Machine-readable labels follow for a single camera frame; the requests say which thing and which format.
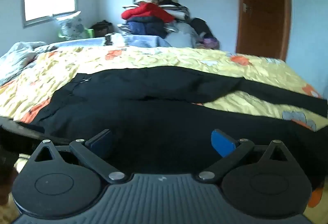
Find navy jacket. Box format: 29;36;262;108
127;16;167;37

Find yellow printed blanket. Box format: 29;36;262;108
0;43;325;209

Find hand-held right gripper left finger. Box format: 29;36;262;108
30;129;126;185

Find red jacket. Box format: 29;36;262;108
121;3;175;23

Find brown wooden door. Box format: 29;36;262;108
236;0;293;62

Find purple item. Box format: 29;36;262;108
202;38;218;49

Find grey white quilt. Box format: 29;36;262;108
0;41;53;86

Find black bag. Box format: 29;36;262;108
91;20;113;37

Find black pants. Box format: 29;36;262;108
0;65;328;189

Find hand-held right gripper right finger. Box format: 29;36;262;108
195;129;295;185

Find black white small item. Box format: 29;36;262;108
105;34;126;45

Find black garment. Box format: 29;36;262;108
191;18;214;40

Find pale blue bedsheet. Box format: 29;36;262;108
49;34;172;48

